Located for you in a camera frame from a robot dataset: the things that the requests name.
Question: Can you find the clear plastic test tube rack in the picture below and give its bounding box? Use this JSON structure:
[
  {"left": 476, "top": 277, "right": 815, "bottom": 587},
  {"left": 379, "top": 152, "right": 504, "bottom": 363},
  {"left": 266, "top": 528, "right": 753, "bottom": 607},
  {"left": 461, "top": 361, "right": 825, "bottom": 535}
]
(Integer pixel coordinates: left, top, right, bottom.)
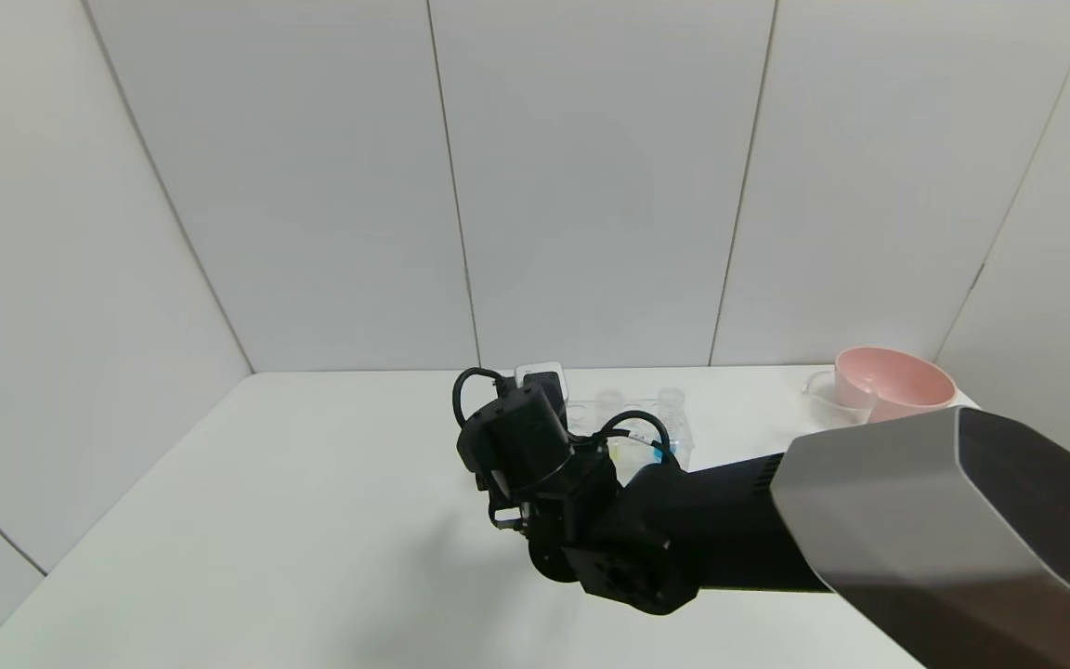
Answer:
[{"left": 561, "top": 395, "right": 696, "bottom": 484}]

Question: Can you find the blue pigment test tube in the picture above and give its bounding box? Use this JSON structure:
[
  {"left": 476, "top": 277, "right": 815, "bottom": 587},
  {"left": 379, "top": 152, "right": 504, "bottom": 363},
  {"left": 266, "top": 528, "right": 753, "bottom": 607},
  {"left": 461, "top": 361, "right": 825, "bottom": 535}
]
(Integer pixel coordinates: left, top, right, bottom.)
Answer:
[{"left": 656, "top": 387, "right": 687, "bottom": 466}]

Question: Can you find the clear plastic measuring beaker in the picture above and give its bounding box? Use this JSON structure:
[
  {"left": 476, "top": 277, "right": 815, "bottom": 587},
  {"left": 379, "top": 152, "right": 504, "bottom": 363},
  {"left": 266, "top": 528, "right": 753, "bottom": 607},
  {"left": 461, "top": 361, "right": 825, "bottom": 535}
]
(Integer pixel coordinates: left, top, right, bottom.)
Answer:
[{"left": 801, "top": 370, "right": 870, "bottom": 436}]

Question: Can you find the pink plastic bowl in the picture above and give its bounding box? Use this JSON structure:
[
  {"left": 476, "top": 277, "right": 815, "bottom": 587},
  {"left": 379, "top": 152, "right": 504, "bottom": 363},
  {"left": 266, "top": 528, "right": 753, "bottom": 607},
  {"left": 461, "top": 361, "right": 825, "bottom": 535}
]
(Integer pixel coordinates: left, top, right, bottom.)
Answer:
[{"left": 834, "top": 347, "right": 958, "bottom": 424}]

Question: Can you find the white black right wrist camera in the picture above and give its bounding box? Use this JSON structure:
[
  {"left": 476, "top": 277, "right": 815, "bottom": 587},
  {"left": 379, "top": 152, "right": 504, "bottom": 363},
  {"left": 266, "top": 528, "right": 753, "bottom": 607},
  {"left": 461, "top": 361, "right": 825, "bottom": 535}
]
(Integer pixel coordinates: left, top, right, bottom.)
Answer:
[{"left": 515, "top": 361, "right": 569, "bottom": 410}]

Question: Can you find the black camera cable loop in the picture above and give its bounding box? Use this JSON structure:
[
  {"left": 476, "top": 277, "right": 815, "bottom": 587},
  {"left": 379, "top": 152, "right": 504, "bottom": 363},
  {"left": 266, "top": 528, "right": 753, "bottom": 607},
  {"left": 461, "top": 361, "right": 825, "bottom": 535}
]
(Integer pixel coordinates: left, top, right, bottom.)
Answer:
[{"left": 452, "top": 368, "right": 510, "bottom": 430}]

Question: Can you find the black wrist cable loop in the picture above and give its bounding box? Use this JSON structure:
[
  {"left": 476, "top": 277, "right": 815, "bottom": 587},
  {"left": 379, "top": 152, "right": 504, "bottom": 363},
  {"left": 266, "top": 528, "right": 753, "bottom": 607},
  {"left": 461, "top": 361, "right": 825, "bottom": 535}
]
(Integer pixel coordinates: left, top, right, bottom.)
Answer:
[{"left": 596, "top": 410, "right": 677, "bottom": 467}]

